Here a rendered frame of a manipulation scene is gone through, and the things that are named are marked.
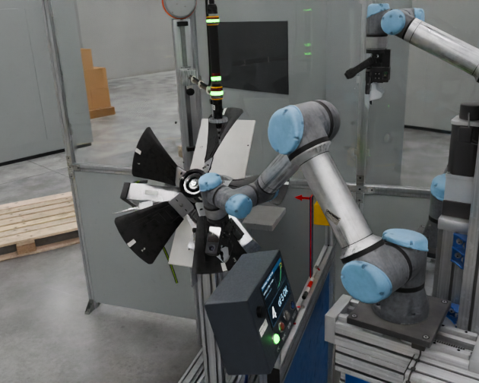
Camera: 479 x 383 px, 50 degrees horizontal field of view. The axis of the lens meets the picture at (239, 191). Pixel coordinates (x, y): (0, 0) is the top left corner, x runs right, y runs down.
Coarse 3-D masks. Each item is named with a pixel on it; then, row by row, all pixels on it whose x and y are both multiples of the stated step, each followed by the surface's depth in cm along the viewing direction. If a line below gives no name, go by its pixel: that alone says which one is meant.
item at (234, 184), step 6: (234, 180) 201; (240, 180) 200; (246, 180) 199; (252, 180) 198; (288, 180) 194; (228, 186) 195; (234, 186) 195; (240, 186) 194; (282, 186) 192; (282, 192) 189; (276, 198) 187; (282, 198) 187; (276, 204) 185
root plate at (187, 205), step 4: (180, 192) 201; (176, 196) 201; (180, 196) 201; (184, 196) 202; (172, 200) 201; (180, 200) 202; (184, 200) 202; (188, 200) 202; (172, 204) 201; (176, 204) 202; (184, 204) 203; (188, 204) 203; (176, 208) 202; (180, 208) 203; (184, 208) 203; (188, 208) 203; (192, 208) 204; (180, 212) 203; (184, 212) 204; (188, 212) 204; (184, 216) 204
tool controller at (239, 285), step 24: (240, 264) 131; (264, 264) 126; (216, 288) 122; (240, 288) 117; (264, 288) 120; (288, 288) 134; (216, 312) 115; (240, 312) 112; (264, 312) 114; (216, 336) 117; (240, 336) 114; (264, 336) 115; (240, 360) 117; (264, 360) 115
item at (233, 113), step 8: (232, 112) 205; (240, 112) 202; (232, 120) 203; (208, 128) 217; (216, 128) 209; (224, 128) 204; (208, 136) 214; (216, 136) 206; (224, 136) 201; (208, 144) 211; (216, 144) 203; (208, 152) 207
